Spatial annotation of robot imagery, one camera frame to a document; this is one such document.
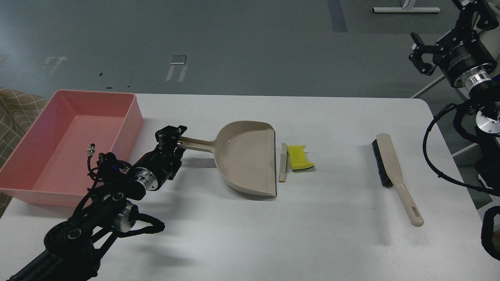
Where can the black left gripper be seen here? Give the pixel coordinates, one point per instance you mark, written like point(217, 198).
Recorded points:
point(154, 168)

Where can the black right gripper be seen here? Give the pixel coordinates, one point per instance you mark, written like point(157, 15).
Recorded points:
point(460, 55)

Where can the beige plastic dustpan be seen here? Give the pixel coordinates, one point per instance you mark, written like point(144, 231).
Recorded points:
point(244, 154)

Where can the beige hand brush black bristles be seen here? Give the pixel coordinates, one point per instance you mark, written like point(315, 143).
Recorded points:
point(390, 173)

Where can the toast bread slice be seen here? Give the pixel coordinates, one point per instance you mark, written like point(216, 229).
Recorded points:
point(283, 162)

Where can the yellow sponge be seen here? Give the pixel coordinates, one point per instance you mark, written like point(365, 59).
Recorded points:
point(297, 158)

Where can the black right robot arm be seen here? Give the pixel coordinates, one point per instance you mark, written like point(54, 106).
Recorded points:
point(477, 121)

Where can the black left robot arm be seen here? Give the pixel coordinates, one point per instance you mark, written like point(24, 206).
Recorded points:
point(74, 248)

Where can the pink plastic bin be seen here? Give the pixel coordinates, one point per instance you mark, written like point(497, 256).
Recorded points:
point(49, 165)

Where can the beige patterned cloth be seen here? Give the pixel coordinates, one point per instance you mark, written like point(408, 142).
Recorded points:
point(18, 111)

